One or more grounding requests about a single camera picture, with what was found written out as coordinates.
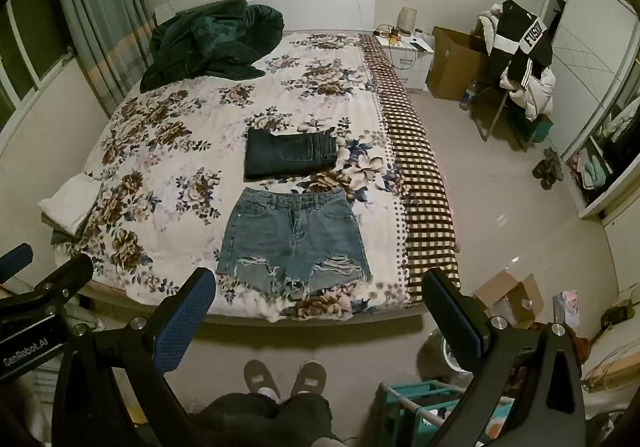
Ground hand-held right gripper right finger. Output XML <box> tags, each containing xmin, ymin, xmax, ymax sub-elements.
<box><xmin>421</xmin><ymin>268</ymin><xmax>587</xmax><ymax>447</ymax></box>

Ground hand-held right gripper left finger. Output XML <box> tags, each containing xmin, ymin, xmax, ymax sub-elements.
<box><xmin>51</xmin><ymin>268</ymin><xmax>217</xmax><ymax>447</ymax></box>

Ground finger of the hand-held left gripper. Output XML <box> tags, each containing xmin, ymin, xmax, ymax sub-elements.
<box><xmin>27</xmin><ymin>253</ymin><xmax>95</xmax><ymax>300</ymax></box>
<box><xmin>0</xmin><ymin>243</ymin><xmax>34</xmax><ymax>280</ymax></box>

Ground light blue denim shorts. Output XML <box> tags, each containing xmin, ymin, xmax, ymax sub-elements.
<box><xmin>216</xmin><ymin>187</ymin><xmax>374</xmax><ymax>301</ymax></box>

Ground person's legs in dark pants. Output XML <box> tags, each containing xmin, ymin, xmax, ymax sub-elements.
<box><xmin>189</xmin><ymin>391</ymin><xmax>343</xmax><ymax>447</ymax></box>

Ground small open cardboard box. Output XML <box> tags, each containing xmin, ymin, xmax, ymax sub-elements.
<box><xmin>473</xmin><ymin>272</ymin><xmax>545</xmax><ymax>331</ymax></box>

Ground white folded cloth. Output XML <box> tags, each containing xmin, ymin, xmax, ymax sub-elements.
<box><xmin>38</xmin><ymin>174</ymin><xmax>104</xmax><ymax>239</ymax></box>

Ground teal storage rack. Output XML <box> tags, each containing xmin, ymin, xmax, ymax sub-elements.
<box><xmin>377</xmin><ymin>379</ymin><xmax>517</xmax><ymax>447</ymax></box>

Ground grey slipper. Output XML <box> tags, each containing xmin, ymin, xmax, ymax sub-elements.
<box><xmin>289</xmin><ymin>360</ymin><xmax>329</xmax><ymax>399</ymax></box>
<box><xmin>243</xmin><ymin>359</ymin><xmax>282</xmax><ymax>401</ymax></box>

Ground pink and blue packet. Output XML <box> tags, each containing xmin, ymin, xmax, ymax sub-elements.
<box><xmin>552</xmin><ymin>290</ymin><xmax>581</xmax><ymax>328</ymax></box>

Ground bed with floral sheet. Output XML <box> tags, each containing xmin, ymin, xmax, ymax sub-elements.
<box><xmin>39</xmin><ymin>29</ymin><xmax>463</xmax><ymax>326</ymax></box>

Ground brown plaid blanket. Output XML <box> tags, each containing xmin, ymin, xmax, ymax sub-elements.
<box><xmin>359</xmin><ymin>33</ymin><xmax>463</xmax><ymax>304</ymax></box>

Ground pair of dark slippers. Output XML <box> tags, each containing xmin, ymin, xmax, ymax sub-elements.
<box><xmin>531</xmin><ymin>147</ymin><xmax>566</xmax><ymax>188</ymax></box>

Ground folded dark jeans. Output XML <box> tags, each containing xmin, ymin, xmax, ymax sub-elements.
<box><xmin>243</xmin><ymin>128</ymin><xmax>340</xmax><ymax>180</ymax></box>

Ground window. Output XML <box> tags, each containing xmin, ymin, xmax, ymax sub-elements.
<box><xmin>0</xmin><ymin>0</ymin><xmax>70</xmax><ymax>128</ymax></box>

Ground pile of folded clothes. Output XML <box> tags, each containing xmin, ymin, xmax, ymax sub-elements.
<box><xmin>569</xmin><ymin>151</ymin><xmax>614</xmax><ymax>191</ymax></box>

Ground teal box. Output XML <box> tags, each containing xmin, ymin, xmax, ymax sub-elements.
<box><xmin>519</xmin><ymin>118</ymin><xmax>554</xmax><ymax>144</ymax></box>

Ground folding chair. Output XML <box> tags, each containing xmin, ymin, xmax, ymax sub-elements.
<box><xmin>469</xmin><ymin>76</ymin><xmax>542</xmax><ymax>144</ymax></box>

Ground white puffy jacket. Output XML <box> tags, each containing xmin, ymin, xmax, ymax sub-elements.
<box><xmin>500</xmin><ymin>66</ymin><xmax>557</xmax><ymax>122</ymax></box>

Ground white nightstand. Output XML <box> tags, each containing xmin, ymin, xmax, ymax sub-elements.
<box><xmin>374</xmin><ymin>33</ymin><xmax>435</xmax><ymax>94</ymax></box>

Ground grey-green curtain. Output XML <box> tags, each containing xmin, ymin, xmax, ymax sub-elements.
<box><xmin>50</xmin><ymin>0</ymin><xmax>157</xmax><ymax>116</ymax></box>

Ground large cardboard box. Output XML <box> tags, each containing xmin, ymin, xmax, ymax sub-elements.
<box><xmin>429</xmin><ymin>26</ymin><xmax>494</xmax><ymax>101</ymax></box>

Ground dark green blanket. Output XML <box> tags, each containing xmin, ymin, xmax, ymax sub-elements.
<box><xmin>139</xmin><ymin>0</ymin><xmax>285</xmax><ymax>94</ymax></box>

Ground black and white jacket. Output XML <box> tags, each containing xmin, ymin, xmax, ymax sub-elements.
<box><xmin>491</xmin><ymin>0</ymin><xmax>554</xmax><ymax>88</ymax></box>

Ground white wardrobe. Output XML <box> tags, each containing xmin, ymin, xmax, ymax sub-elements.
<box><xmin>541</xmin><ymin>0</ymin><xmax>640</xmax><ymax>221</ymax></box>

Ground table lamp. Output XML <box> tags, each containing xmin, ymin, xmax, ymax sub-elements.
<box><xmin>398</xmin><ymin>6</ymin><xmax>418</xmax><ymax>36</ymax></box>

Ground white headboard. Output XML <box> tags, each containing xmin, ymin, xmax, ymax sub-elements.
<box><xmin>154</xmin><ymin>0</ymin><xmax>377</xmax><ymax>35</ymax></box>

